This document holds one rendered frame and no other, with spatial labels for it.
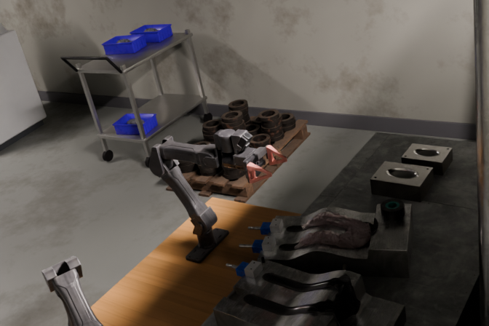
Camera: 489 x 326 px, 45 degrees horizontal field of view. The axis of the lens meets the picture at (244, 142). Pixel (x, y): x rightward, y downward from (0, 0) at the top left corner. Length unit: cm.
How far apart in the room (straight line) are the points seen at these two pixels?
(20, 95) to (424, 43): 389
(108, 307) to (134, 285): 12
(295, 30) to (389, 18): 78
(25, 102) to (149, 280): 430
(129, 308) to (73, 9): 453
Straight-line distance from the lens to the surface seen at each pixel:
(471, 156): 263
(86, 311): 158
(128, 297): 216
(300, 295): 183
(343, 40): 453
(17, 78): 624
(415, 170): 240
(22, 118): 628
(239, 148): 188
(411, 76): 443
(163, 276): 220
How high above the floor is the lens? 208
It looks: 25 degrees down
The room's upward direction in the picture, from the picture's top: 12 degrees counter-clockwise
